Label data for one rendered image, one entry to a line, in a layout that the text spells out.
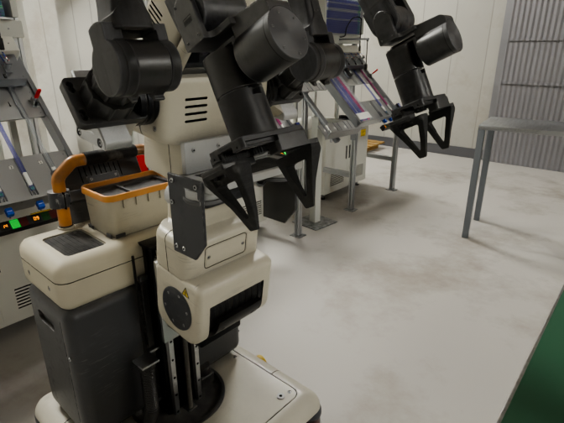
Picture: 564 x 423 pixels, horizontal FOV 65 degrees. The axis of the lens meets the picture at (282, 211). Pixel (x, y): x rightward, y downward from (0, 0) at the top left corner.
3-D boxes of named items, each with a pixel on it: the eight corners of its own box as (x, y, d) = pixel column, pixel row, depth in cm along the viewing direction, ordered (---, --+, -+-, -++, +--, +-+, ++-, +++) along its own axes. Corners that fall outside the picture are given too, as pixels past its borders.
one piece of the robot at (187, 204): (159, 246, 89) (148, 140, 82) (255, 211, 108) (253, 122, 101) (210, 270, 79) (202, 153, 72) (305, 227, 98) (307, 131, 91)
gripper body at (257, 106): (307, 138, 53) (287, 80, 53) (245, 153, 46) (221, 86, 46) (274, 154, 58) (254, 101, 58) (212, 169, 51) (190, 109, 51)
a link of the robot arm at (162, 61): (128, 65, 71) (97, 67, 68) (153, 23, 64) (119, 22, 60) (153, 114, 71) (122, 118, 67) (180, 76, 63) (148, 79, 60)
